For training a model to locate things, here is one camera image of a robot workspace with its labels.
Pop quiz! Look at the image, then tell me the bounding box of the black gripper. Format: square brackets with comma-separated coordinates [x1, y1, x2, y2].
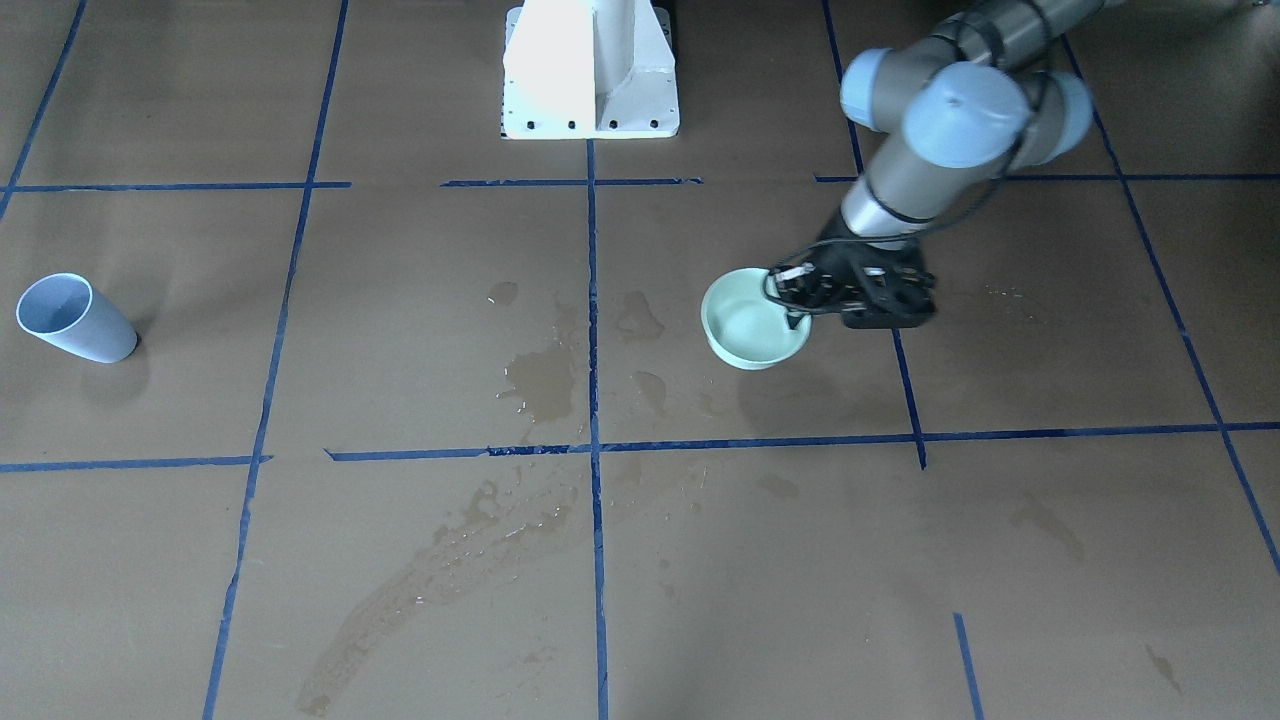
[765, 238, 937, 331]

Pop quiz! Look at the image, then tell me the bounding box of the mint green bowl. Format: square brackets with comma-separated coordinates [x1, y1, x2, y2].
[700, 268, 813, 372]

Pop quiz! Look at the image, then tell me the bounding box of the blue plastic cup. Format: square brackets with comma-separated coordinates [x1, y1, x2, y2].
[15, 272, 140, 364]

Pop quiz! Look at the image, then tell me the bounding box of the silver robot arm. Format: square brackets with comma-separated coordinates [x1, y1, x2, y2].
[762, 1, 1105, 331]

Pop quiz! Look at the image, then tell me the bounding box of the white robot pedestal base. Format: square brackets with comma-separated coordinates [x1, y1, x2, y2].
[500, 1, 681, 141]

